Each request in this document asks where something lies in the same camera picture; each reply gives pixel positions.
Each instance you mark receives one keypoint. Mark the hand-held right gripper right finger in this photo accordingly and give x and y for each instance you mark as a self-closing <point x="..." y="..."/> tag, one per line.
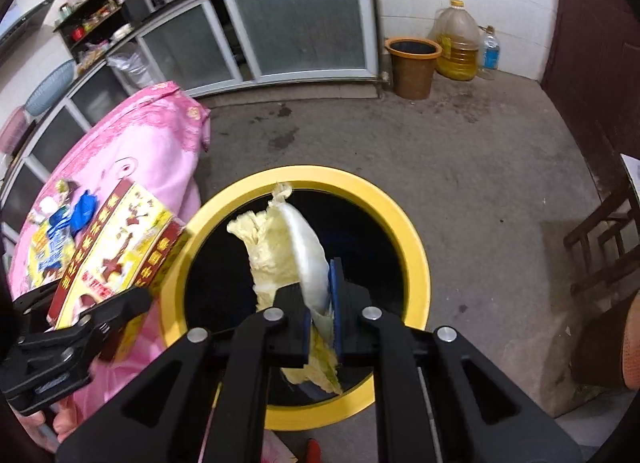
<point x="334" y="303"/>

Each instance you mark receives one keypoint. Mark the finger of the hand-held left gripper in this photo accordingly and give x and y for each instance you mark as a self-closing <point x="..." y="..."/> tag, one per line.
<point x="32" y="300"/>
<point x="120" y="305"/>

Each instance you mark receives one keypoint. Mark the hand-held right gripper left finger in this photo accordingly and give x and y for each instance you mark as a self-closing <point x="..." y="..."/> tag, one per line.
<point x="305" y="343"/>

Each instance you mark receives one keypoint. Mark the yellow blue snack packet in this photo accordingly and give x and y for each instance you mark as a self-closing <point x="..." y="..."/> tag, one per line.
<point x="45" y="258"/>

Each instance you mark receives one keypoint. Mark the red yellow cardboard box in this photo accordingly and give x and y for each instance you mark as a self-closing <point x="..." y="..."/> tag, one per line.
<point x="125" y="243"/>

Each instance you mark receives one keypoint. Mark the napa cabbage leaf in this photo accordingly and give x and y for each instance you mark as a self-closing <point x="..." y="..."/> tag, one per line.
<point x="292" y="248"/>

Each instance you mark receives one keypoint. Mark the yellow rim trash bin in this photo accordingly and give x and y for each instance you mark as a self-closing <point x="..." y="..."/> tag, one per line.
<point x="400" y="238"/>

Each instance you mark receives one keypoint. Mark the person's left hand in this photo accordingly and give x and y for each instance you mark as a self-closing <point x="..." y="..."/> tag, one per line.
<point x="65" y="425"/>

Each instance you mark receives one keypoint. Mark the blue white packet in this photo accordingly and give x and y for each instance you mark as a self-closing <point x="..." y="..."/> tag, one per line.
<point x="60" y="225"/>

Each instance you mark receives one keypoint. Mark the red shoe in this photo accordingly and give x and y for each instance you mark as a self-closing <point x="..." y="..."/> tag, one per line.
<point x="313" y="450"/>

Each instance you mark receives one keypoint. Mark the pink floral cloth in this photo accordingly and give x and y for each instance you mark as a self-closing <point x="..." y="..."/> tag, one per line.
<point x="150" y="143"/>

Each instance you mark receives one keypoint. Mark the pink plastic basin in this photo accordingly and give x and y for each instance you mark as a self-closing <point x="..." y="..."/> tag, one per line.
<point x="12" y="130"/>

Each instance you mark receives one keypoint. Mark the blue plastic basin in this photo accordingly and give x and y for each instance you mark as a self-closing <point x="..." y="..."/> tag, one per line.
<point x="47" y="88"/>

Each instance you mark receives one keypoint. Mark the clear plastic bag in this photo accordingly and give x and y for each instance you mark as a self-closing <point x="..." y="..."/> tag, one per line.
<point x="130" y="65"/>

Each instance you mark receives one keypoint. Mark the brown plastic bucket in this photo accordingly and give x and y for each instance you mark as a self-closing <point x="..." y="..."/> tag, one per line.
<point x="412" y="75"/>

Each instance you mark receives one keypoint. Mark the steel range hood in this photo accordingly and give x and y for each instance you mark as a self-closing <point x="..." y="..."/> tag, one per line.
<point x="22" y="25"/>

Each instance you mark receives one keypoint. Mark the dark wooden chair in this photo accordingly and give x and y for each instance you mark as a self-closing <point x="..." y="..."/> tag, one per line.
<point x="605" y="243"/>

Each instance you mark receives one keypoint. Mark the large cooking oil bottle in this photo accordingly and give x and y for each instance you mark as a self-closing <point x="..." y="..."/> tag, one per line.
<point x="457" y="53"/>

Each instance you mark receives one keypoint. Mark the grey glass-door counter cabinet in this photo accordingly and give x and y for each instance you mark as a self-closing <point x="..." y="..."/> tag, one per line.
<point x="295" y="18"/>

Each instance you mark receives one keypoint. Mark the clear water bottle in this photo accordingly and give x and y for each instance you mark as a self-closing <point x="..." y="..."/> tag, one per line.
<point x="489" y="55"/>

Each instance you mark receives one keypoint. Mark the orange textured object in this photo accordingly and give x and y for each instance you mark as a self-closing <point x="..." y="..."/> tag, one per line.
<point x="631" y="343"/>

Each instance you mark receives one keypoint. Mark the black spice shelf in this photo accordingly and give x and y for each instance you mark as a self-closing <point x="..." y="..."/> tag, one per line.
<point x="97" y="0"/>

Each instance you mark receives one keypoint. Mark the dark red door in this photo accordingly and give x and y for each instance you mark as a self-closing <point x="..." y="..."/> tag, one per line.
<point x="595" y="43"/>

